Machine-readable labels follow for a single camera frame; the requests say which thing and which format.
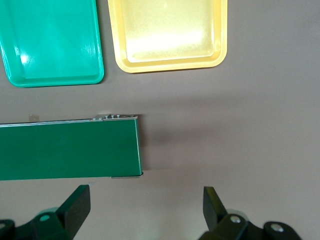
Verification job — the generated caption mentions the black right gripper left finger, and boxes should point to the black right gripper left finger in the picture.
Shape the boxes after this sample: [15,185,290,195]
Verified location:
[0,184,91,240]

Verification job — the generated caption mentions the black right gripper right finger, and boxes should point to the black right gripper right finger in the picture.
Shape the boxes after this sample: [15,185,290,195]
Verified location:
[199,186,301,240]

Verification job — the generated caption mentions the green plastic tray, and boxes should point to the green plastic tray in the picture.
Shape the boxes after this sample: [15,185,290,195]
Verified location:
[0,0,105,88]

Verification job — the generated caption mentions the yellow plastic tray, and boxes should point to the yellow plastic tray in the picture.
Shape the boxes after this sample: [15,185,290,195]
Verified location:
[106,0,229,74]

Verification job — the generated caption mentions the green belt conveyor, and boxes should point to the green belt conveyor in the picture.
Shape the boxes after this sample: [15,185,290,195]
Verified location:
[0,113,144,181]

